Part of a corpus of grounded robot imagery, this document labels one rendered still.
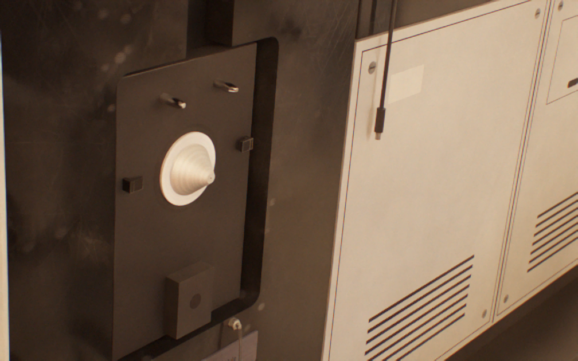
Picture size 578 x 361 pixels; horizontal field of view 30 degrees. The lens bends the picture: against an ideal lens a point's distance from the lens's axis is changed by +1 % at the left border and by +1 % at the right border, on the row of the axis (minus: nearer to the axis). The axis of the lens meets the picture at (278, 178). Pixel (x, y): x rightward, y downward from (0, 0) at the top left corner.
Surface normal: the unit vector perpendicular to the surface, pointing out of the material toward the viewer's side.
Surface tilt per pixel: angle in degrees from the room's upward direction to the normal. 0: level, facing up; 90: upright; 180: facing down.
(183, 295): 90
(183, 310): 90
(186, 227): 90
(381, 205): 90
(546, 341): 0
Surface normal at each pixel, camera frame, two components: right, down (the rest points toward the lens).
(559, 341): 0.07, -0.91
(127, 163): 0.77, 0.30
